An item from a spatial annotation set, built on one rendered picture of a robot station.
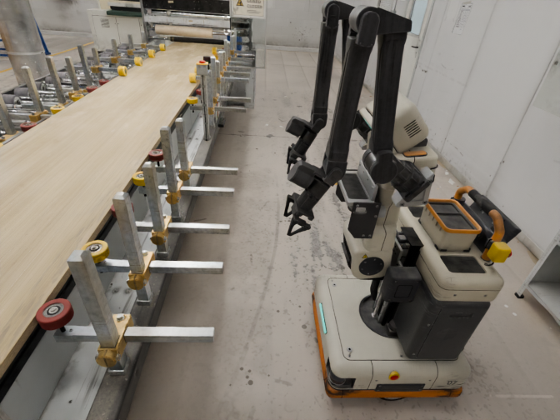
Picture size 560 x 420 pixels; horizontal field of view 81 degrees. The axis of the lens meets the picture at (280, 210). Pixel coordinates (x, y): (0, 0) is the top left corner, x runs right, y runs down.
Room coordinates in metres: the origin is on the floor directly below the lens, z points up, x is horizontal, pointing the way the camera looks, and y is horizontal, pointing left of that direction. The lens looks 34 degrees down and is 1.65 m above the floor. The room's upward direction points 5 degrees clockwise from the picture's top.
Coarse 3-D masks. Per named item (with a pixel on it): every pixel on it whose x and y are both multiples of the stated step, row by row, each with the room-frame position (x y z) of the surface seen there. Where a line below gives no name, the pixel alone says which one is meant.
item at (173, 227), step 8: (136, 224) 1.04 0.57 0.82; (144, 224) 1.05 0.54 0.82; (176, 224) 1.06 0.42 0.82; (184, 224) 1.07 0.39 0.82; (192, 224) 1.07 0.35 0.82; (200, 224) 1.07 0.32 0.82; (208, 224) 1.08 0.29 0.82; (216, 224) 1.08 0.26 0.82; (224, 224) 1.09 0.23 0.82; (184, 232) 1.05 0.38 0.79; (192, 232) 1.05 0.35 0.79; (200, 232) 1.05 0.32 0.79; (208, 232) 1.06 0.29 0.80; (216, 232) 1.06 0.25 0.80; (224, 232) 1.06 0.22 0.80
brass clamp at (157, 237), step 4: (168, 216) 1.10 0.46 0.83; (164, 220) 1.07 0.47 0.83; (168, 220) 1.07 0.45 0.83; (168, 224) 1.06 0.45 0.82; (164, 228) 1.02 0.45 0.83; (152, 232) 0.99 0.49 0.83; (156, 232) 0.99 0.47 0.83; (160, 232) 0.99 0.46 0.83; (164, 232) 0.99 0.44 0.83; (168, 232) 1.04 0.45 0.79; (152, 236) 0.97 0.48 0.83; (156, 236) 0.97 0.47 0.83; (160, 236) 0.97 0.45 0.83; (164, 236) 0.99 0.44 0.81; (152, 240) 0.97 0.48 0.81; (156, 240) 0.97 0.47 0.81; (160, 240) 0.97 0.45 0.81; (164, 240) 0.98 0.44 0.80; (156, 244) 0.97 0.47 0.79; (160, 244) 0.97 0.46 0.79
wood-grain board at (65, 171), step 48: (192, 48) 4.81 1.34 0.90; (96, 96) 2.41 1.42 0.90; (144, 96) 2.51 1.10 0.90; (48, 144) 1.54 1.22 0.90; (96, 144) 1.59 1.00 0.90; (144, 144) 1.64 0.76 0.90; (0, 192) 1.07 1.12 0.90; (48, 192) 1.10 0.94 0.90; (96, 192) 1.13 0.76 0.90; (0, 240) 0.80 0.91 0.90; (48, 240) 0.82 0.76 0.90; (0, 288) 0.60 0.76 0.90; (48, 288) 0.62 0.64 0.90; (0, 336) 0.46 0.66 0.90
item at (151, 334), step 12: (60, 336) 0.53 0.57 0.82; (72, 336) 0.53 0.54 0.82; (84, 336) 0.53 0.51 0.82; (96, 336) 0.54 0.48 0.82; (132, 336) 0.55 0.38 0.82; (144, 336) 0.55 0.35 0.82; (156, 336) 0.55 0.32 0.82; (168, 336) 0.55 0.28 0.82; (180, 336) 0.56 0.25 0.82; (192, 336) 0.56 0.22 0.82; (204, 336) 0.56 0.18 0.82
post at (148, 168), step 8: (144, 168) 1.00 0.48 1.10; (152, 168) 1.01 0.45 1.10; (144, 176) 1.00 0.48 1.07; (152, 176) 1.00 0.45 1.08; (152, 184) 1.00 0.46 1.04; (152, 192) 1.00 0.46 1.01; (152, 200) 1.00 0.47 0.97; (160, 200) 1.03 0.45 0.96; (152, 208) 1.00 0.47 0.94; (160, 208) 1.01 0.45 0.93; (152, 216) 1.00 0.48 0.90; (160, 216) 1.00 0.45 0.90; (152, 224) 1.00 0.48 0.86; (160, 224) 1.00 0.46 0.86; (160, 248) 1.00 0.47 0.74
